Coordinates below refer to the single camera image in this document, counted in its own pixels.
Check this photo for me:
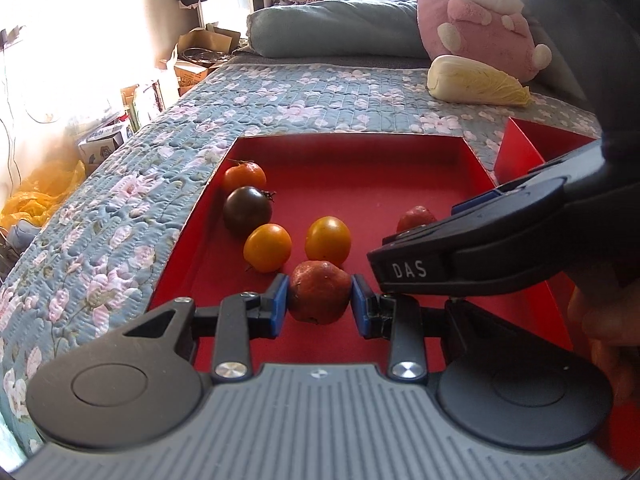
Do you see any orange-red tomato with stem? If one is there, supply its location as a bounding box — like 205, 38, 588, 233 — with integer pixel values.
222, 159, 267, 196

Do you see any open cardboard box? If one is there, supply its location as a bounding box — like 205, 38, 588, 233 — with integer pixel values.
159, 23, 242, 99

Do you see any small red tomato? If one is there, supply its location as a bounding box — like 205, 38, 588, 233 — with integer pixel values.
396, 205, 438, 234

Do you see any wrinkled red tomato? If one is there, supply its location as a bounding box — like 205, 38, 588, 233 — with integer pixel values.
288, 260, 353, 325

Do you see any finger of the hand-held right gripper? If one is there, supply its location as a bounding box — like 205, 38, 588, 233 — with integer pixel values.
366, 179, 567, 296
452, 141, 605, 217

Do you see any small red box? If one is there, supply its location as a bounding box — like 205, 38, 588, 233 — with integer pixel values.
493, 116, 599, 187

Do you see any dark purple tomato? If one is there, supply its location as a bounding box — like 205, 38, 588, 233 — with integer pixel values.
222, 186, 277, 238

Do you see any person's right hand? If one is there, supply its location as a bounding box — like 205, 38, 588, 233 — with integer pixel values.
567, 282, 640, 413

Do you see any large red tray box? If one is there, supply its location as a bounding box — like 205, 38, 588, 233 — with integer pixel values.
149, 132, 576, 373

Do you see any yellow plastic bag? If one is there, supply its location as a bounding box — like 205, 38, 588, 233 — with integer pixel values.
0, 160, 87, 233

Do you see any white printed carton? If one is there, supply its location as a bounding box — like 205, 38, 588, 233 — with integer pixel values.
77, 121, 134, 165

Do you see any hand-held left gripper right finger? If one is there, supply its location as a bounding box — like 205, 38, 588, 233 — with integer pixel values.
351, 274, 532, 384

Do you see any pink plush toy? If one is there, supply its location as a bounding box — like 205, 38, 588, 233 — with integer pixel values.
415, 0, 553, 85

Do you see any floral quilted bedspread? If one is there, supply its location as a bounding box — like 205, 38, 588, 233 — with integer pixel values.
0, 55, 612, 461

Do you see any blue-grey pillow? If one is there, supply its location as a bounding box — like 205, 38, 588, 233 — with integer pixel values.
247, 0, 432, 59

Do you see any napa cabbage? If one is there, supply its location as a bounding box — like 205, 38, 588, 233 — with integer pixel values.
426, 54, 533, 109

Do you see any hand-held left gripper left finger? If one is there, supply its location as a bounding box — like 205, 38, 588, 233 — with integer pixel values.
122, 274, 291, 384

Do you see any orange cherry tomato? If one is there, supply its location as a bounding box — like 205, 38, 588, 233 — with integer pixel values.
304, 215, 352, 267
243, 223, 293, 273

